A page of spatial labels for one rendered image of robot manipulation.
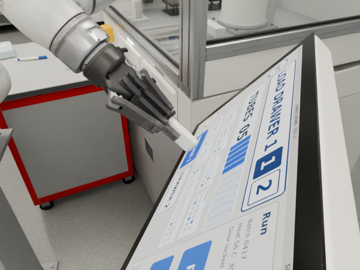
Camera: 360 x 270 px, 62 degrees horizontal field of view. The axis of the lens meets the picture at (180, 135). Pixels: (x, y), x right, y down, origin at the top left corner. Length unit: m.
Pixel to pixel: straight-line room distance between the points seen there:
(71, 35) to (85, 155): 1.18
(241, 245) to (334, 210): 0.08
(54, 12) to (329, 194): 0.45
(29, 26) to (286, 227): 0.46
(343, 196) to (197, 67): 0.59
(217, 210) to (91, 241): 1.40
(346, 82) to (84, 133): 1.18
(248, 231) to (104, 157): 1.47
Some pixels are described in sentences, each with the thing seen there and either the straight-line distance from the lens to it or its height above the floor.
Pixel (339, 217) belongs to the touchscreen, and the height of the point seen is 1.19.
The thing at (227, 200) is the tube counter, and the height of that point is 1.12.
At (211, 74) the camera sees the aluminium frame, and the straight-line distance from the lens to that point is 0.83.
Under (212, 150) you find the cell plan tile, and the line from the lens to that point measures 0.47.
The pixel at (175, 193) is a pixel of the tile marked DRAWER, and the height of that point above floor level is 1.01.
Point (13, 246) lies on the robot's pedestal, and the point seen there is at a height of 0.39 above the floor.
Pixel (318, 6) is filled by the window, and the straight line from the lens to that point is 1.02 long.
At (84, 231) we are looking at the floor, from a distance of 1.74.
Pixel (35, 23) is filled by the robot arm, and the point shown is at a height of 1.22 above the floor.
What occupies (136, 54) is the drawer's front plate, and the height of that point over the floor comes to 0.93.
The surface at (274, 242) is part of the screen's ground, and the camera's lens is 0.24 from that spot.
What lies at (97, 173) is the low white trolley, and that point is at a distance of 1.75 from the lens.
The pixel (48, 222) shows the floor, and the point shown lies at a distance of 1.85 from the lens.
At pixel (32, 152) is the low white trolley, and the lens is 1.60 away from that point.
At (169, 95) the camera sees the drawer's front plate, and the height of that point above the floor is 0.91.
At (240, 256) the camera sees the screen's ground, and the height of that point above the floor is 1.15.
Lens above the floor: 1.36
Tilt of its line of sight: 37 degrees down
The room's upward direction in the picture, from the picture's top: straight up
